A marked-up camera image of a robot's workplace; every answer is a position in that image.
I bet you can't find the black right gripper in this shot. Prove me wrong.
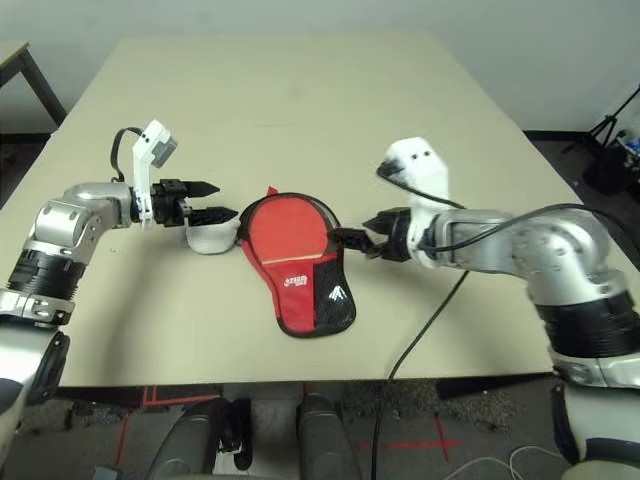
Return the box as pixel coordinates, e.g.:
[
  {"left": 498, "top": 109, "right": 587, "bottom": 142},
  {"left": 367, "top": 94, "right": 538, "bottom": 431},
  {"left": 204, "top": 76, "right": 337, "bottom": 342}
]
[{"left": 330, "top": 209, "right": 415, "bottom": 264}]

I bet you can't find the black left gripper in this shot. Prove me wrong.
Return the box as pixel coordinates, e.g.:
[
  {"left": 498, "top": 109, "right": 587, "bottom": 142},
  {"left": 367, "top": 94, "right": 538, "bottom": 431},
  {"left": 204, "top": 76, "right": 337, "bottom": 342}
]
[{"left": 149, "top": 178, "right": 240, "bottom": 229}]

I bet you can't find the fluffy pompom zipper charm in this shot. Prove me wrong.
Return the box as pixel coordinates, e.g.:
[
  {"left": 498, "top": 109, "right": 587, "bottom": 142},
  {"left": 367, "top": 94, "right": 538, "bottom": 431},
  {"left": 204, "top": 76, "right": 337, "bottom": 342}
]
[{"left": 185, "top": 219, "right": 240, "bottom": 255}]

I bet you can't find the red black paddle case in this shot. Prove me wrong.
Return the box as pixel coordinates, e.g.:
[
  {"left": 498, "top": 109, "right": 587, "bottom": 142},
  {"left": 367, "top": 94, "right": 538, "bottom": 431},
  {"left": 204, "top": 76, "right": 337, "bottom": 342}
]
[{"left": 235, "top": 185, "right": 359, "bottom": 340}]

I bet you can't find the grey robot right leg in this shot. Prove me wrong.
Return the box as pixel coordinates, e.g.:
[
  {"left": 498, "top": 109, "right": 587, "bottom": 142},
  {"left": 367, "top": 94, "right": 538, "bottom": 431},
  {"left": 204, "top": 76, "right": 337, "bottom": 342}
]
[{"left": 296, "top": 392, "right": 364, "bottom": 480}]

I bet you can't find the grey robot leg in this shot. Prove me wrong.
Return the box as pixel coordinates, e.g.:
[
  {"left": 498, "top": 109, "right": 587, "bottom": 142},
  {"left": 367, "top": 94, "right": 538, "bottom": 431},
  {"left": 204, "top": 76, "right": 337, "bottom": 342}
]
[
  {"left": 296, "top": 392, "right": 364, "bottom": 480},
  {"left": 148, "top": 396, "right": 254, "bottom": 480}
]

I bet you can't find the grey robot left leg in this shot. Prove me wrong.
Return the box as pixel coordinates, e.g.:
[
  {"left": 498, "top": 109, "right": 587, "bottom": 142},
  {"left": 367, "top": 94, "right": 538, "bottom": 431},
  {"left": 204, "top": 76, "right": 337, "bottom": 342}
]
[{"left": 148, "top": 396, "right": 254, "bottom": 480}]

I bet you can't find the black bag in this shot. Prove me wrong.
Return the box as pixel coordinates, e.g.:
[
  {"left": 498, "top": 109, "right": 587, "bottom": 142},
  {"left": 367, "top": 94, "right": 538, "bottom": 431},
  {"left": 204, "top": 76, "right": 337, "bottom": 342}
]
[{"left": 582, "top": 143, "right": 640, "bottom": 196}]

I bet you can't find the black tripod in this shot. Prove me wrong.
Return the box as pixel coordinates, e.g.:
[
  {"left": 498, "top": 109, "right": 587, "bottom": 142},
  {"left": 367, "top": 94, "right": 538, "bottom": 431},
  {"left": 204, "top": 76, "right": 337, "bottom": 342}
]
[{"left": 562, "top": 82, "right": 640, "bottom": 157}]

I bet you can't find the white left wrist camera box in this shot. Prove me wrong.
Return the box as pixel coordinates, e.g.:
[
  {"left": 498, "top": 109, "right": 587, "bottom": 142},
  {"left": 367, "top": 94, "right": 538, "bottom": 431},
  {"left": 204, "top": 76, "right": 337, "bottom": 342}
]
[{"left": 130, "top": 119, "right": 180, "bottom": 231}]

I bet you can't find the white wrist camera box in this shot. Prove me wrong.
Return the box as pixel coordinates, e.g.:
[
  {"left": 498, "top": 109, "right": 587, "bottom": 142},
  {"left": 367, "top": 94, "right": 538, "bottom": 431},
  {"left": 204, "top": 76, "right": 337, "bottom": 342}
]
[
  {"left": 375, "top": 137, "right": 454, "bottom": 266},
  {"left": 130, "top": 119, "right": 180, "bottom": 231}
]

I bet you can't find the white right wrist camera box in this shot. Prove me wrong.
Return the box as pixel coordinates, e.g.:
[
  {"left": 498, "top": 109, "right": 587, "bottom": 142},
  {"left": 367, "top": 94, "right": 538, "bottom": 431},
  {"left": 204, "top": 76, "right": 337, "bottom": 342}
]
[{"left": 375, "top": 137, "right": 454, "bottom": 266}]

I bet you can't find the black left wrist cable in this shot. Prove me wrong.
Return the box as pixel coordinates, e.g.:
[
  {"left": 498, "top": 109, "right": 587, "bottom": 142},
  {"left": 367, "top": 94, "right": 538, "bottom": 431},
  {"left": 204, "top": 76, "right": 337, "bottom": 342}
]
[{"left": 110, "top": 127, "right": 147, "bottom": 184}]

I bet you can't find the black cable hanging to floor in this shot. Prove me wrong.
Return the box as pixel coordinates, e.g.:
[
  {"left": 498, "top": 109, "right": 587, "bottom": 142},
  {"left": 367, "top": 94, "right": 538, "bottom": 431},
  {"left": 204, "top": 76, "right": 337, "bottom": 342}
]
[{"left": 371, "top": 271, "right": 469, "bottom": 480}]

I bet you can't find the beige side table black frame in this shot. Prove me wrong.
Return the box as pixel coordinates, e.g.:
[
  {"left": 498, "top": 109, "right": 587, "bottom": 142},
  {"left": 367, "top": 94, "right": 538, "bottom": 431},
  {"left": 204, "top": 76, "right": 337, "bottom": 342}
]
[{"left": 0, "top": 40, "right": 69, "bottom": 134}]

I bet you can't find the thin white floor cable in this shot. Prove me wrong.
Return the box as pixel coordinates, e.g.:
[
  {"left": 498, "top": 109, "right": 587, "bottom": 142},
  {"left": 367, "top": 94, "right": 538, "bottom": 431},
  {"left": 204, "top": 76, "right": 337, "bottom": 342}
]
[{"left": 443, "top": 443, "right": 572, "bottom": 480}]

